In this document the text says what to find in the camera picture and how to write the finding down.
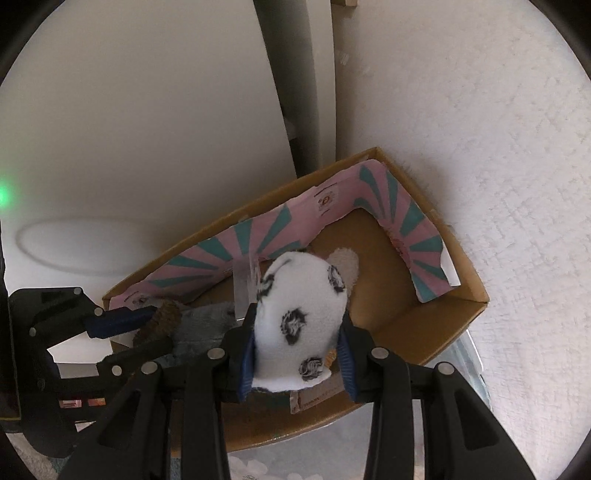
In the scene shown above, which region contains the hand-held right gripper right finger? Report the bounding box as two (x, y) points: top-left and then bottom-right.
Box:
(337, 319), (536, 480)

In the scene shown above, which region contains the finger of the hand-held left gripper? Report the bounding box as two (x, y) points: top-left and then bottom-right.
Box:
(96, 342), (175, 378)
(83, 305), (158, 341)

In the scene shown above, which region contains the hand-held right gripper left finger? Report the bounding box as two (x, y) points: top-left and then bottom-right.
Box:
(55, 302), (259, 480)

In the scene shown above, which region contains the brown fluffy scrunchie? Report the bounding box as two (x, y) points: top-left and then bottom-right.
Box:
(133, 299), (188, 347)

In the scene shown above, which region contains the grey-blue fuzzy scrunchie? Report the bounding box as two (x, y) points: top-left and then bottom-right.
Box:
(154, 302), (241, 370)

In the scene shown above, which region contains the white black-spotted plush scrunchie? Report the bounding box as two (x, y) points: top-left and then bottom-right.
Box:
(252, 250), (348, 394)

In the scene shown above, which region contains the cardboard box with pink lining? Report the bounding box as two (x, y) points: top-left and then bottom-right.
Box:
(102, 147), (490, 459)

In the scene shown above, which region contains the beige fluffy scrunchie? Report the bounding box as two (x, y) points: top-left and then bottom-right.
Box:
(325, 247), (361, 289)

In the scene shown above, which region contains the brown paper tag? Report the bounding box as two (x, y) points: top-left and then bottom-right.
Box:
(288, 385), (348, 415)

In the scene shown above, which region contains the clear plastic wrapper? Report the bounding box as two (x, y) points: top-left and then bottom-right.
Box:
(232, 255), (265, 324)

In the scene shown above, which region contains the light blue floral cloth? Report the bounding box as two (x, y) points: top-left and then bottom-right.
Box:
(170, 330), (486, 480)

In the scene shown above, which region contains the grey door frame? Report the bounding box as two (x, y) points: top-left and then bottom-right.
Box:
(252, 0), (336, 182)

